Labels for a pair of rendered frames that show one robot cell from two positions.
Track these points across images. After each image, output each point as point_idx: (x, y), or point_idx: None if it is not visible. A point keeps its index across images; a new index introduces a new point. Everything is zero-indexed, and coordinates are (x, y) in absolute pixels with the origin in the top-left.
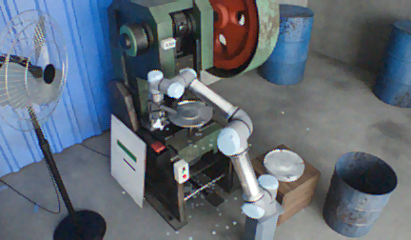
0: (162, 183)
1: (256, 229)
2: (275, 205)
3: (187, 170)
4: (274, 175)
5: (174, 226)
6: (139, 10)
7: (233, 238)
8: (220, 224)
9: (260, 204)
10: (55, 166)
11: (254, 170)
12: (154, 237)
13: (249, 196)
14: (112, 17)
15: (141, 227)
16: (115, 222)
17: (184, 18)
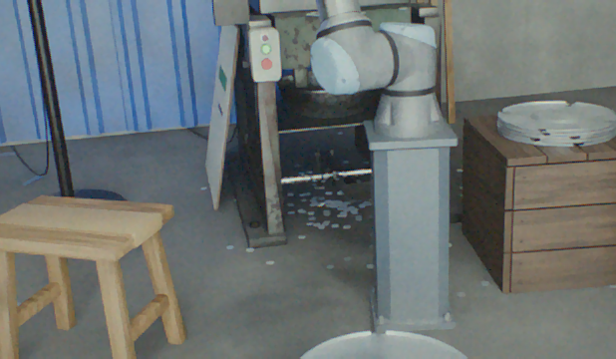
0: (258, 137)
1: (374, 183)
2: (429, 115)
3: (277, 53)
4: (509, 129)
5: (250, 235)
6: None
7: (367, 284)
8: (358, 259)
9: (344, 41)
10: (40, 13)
11: (472, 131)
12: (197, 247)
13: (325, 21)
14: None
15: (187, 230)
16: None
17: None
